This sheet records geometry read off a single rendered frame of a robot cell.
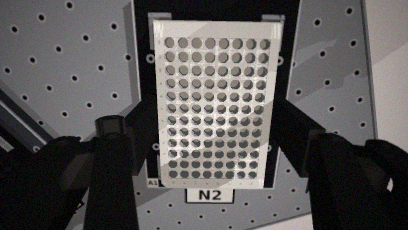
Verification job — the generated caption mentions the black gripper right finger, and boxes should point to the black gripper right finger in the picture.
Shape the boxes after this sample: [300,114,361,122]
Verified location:
[270,95,408,230]

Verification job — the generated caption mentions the white label plate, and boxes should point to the white label plate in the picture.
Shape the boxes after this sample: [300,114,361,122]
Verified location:
[76,201,84,210]
[185,189,235,204]

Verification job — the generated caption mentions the black well plate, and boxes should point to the black well plate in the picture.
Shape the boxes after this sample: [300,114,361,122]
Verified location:
[0,125,33,182]

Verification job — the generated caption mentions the grey perforated base plate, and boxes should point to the grey perforated base plate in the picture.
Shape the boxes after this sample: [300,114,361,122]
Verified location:
[0,0,378,230]

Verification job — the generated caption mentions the white perforated plate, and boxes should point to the white perforated plate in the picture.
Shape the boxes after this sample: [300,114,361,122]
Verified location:
[153,20,282,189]

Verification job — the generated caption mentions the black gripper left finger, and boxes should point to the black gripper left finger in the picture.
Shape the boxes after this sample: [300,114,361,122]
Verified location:
[0,93,159,230]

